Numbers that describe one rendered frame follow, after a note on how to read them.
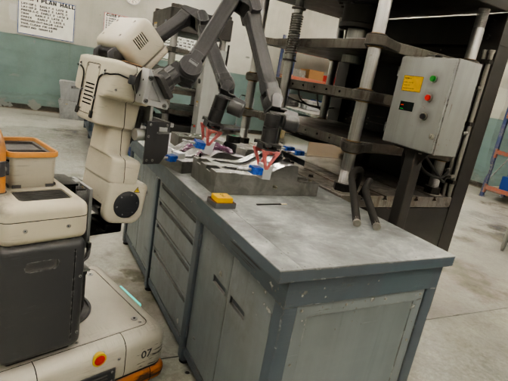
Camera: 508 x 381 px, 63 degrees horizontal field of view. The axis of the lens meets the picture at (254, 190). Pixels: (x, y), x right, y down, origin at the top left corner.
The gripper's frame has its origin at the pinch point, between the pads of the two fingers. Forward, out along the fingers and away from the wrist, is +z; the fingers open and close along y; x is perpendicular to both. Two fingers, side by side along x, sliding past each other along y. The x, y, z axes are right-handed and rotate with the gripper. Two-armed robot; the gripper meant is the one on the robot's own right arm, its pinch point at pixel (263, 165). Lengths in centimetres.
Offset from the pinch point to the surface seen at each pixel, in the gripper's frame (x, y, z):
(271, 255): 17.8, -44.0, 15.2
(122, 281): 25, 90, 96
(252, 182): -2.8, 10.1, 9.4
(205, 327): 13, -3, 66
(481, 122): -146, 19, -32
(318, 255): 2.8, -45.3, 14.9
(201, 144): 15.1, 26.5, -1.0
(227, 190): 8.0, 10.0, 13.1
